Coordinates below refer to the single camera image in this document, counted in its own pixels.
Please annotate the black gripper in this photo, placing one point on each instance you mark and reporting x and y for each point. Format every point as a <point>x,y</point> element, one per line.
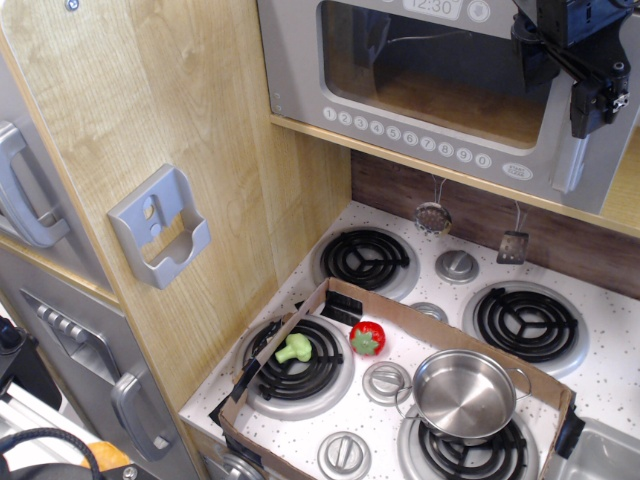
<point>581,38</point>

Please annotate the grey toy microwave door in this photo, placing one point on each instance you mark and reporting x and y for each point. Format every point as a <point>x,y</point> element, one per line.
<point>438,81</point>

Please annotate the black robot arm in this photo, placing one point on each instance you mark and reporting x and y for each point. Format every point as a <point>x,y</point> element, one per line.
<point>581,38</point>

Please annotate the hanging metal spatula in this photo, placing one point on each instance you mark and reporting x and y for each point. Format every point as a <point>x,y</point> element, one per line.
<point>514,243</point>

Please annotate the hanging metal strainer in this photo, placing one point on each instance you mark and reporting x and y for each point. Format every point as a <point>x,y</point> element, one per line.
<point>431,217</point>

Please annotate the grey back stove knob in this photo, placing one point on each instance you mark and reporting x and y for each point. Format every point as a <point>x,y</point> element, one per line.
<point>457,267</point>

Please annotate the back right black burner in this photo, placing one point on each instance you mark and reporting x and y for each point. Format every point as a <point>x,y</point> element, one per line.
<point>530,321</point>

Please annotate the back left black burner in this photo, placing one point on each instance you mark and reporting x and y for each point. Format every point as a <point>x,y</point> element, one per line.
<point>371,258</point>

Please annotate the grey small stove knob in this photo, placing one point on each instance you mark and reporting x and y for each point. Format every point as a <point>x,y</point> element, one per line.
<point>432,310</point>

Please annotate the brown cardboard tray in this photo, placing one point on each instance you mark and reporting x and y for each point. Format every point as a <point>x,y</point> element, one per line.
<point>339,298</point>

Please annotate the red toy strawberry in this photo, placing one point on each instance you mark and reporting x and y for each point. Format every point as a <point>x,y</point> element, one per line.
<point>367,338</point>

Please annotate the small steel pot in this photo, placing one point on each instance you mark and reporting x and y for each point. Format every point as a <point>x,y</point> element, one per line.
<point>465,395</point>

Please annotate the grey centre stove knob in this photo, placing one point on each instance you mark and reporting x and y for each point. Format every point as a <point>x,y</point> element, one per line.
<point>386,383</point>

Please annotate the grey toy sink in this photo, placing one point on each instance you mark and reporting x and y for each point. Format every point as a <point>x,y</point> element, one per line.
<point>589,449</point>

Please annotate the front right black burner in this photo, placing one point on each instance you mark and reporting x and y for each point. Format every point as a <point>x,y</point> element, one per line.
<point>510,454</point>

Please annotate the green toy broccoli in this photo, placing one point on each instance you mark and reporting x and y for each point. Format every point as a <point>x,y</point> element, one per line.
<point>297,346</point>

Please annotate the grey plastic phone holder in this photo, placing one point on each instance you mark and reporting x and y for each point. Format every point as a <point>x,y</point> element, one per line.
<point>148,211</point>

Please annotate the grey front stove knob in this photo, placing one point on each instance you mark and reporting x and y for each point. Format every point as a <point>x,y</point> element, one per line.
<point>344,456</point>

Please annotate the grey oven knob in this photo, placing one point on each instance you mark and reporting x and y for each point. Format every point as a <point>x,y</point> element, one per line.
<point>239,469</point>

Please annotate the grey ice dispenser panel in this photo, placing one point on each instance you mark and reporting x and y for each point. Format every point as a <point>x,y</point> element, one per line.
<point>90,350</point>

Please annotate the lower grey fridge handle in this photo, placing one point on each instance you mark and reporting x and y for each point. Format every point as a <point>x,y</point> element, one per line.
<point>123,398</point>

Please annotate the grey fridge handle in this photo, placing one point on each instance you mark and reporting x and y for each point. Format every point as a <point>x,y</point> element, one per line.
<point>19,218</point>
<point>123,398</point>

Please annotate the upper grey fridge handle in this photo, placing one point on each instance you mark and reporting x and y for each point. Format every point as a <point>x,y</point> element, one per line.
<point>19,218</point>

